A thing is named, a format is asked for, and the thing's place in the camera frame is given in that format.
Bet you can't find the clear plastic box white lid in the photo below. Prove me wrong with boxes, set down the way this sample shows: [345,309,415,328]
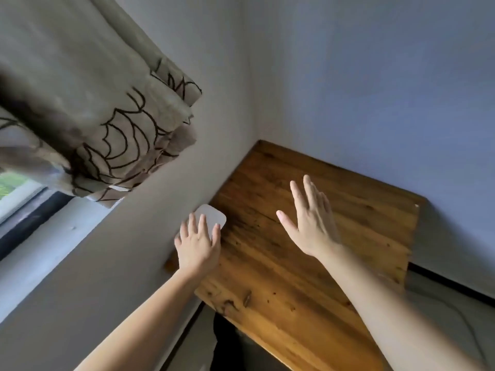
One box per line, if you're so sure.
[192,204,227,231]

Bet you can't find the wooden folding table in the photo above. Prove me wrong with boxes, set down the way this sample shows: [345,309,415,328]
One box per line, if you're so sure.
[164,139,426,371]

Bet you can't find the person's left hand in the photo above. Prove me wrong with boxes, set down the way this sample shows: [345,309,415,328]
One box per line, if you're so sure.
[174,212,222,281]

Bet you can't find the person's right forearm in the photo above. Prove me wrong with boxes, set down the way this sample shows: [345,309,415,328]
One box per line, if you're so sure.
[315,243,488,371]

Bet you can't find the beige patterned curtain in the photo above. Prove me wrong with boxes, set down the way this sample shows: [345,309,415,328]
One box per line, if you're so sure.
[0,0,203,209]

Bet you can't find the person's left forearm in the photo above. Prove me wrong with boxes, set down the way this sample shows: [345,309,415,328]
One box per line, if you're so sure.
[75,266,211,371]

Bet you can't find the person's right hand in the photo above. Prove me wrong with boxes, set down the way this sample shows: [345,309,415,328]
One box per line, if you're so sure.
[276,174,344,259]

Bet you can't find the person's black trousers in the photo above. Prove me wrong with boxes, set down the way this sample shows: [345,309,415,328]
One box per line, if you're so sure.
[210,312,291,371]

